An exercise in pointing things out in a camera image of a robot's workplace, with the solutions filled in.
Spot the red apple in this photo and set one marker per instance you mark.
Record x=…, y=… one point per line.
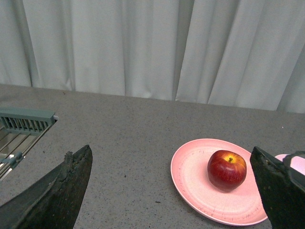
x=226, y=170

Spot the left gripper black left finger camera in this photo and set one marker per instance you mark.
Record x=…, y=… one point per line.
x=54, y=201

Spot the light pink bowl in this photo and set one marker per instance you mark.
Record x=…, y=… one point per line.
x=297, y=162

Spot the pink plate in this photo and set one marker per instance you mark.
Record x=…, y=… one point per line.
x=240, y=207

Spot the white curtain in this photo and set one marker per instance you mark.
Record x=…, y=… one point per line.
x=243, y=53

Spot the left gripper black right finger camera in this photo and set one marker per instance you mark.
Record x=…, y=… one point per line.
x=281, y=188

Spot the grey sink drain rack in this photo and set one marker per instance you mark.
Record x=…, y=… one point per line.
x=20, y=130

